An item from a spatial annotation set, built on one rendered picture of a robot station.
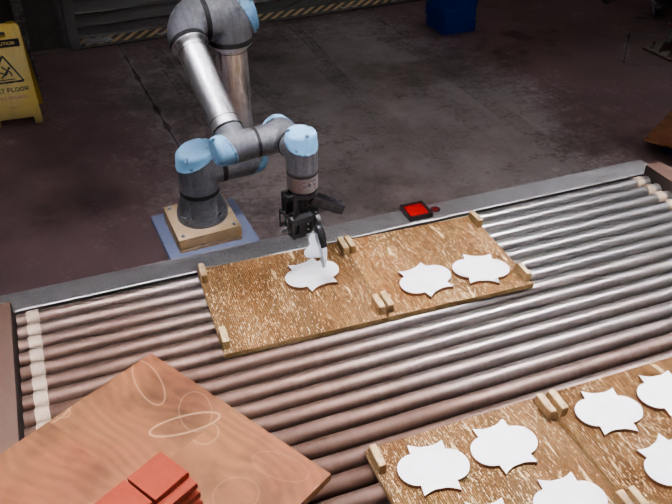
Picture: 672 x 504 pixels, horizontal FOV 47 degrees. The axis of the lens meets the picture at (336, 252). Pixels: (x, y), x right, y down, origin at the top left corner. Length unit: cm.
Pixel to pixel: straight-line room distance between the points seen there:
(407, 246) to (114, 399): 94
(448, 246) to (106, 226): 232
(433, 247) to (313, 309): 42
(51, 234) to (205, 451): 276
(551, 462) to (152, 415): 79
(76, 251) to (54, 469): 251
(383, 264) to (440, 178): 234
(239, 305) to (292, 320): 15
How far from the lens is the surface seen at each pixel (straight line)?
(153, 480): 128
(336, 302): 194
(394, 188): 426
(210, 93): 190
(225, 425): 152
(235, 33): 207
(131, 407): 159
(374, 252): 212
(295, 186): 182
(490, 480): 158
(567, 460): 165
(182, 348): 188
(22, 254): 402
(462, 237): 220
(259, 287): 200
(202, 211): 226
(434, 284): 200
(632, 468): 168
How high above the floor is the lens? 216
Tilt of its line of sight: 35 degrees down
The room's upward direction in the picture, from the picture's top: straight up
